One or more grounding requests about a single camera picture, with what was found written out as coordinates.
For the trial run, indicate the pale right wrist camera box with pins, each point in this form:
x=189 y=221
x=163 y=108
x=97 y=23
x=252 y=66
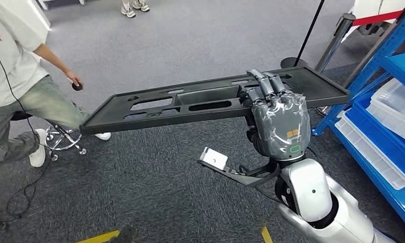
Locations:
x=214 y=158

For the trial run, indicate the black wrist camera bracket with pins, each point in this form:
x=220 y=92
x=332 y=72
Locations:
x=249 y=179

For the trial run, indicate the person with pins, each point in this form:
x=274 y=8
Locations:
x=14 y=67
x=128 y=11

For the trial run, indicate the red barrier belt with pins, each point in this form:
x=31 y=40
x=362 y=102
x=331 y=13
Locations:
x=377 y=18

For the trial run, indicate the black robot body part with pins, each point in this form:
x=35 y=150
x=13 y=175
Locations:
x=123 y=234

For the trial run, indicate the blue plastic crate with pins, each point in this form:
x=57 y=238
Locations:
x=383 y=134

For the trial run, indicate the person's left hand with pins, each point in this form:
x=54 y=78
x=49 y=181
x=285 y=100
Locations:
x=74 y=79

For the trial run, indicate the person's left forearm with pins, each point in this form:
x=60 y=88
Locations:
x=51 y=58

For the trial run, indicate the white car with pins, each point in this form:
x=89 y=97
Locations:
x=390 y=5

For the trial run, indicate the long black plastic part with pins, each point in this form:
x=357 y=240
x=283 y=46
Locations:
x=122 y=122

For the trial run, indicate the blue metal shelf rack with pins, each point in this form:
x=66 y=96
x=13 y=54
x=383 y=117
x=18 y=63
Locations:
x=400 y=63

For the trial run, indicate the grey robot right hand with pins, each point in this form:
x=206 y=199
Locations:
x=283 y=124

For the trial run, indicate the yellow floor tape square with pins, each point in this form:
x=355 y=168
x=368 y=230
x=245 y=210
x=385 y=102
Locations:
x=98 y=237

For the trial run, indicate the small black round controller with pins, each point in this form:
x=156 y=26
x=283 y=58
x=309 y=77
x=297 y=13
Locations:
x=77 y=87

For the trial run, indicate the white plastic crate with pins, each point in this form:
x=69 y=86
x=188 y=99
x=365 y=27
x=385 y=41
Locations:
x=356 y=139
x=397 y=107

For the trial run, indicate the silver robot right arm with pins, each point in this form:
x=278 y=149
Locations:
x=306 y=191

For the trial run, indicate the chrome stool black seat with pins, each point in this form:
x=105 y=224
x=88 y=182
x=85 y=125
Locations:
x=21 y=116

